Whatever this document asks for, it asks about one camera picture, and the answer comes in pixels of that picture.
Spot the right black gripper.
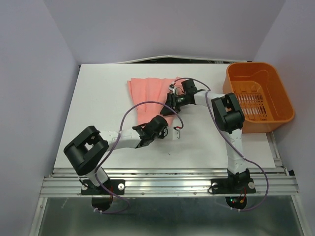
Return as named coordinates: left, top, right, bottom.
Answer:
left=160, top=92, right=189, bottom=117

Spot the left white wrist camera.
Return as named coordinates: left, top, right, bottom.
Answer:
left=172, top=126, right=182, bottom=140

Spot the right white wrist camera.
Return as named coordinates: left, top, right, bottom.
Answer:
left=168, top=81, right=183, bottom=95

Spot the orange plastic basket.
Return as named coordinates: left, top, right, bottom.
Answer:
left=222, top=62, right=295, bottom=133

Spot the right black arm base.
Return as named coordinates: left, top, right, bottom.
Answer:
left=208, top=169, right=256, bottom=210

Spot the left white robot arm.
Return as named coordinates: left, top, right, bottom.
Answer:
left=63, top=116, right=168, bottom=194

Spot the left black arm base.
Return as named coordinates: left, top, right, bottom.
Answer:
left=79, top=177, right=130, bottom=215

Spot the pink pleated skirt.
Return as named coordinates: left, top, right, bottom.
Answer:
left=127, top=78, right=175, bottom=124

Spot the aluminium rail frame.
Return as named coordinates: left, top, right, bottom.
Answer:
left=30, top=133, right=311, bottom=236

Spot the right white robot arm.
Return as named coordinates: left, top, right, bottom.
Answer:
left=165, top=78, right=250, bottom=192

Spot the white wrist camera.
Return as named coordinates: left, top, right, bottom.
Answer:
left=168, top=81, right=183, bottom=95
left=172, top=126, right=182, bottom=140

